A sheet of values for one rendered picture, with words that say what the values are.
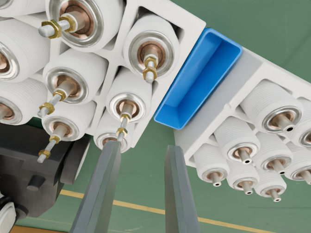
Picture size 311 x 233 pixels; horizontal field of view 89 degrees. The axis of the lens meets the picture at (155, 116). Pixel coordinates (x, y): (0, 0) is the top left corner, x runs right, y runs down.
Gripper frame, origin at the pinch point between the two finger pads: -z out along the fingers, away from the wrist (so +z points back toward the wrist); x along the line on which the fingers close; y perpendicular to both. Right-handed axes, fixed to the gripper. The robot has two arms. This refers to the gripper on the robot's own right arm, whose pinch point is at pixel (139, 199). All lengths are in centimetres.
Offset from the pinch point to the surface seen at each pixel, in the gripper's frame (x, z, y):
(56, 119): 19.3, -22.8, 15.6
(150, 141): -3, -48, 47
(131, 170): 5, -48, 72
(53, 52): 20.0, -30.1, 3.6
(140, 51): 1.8, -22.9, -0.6
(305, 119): -36.8, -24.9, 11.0
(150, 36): 0.4, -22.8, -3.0
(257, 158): -32.2, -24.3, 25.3
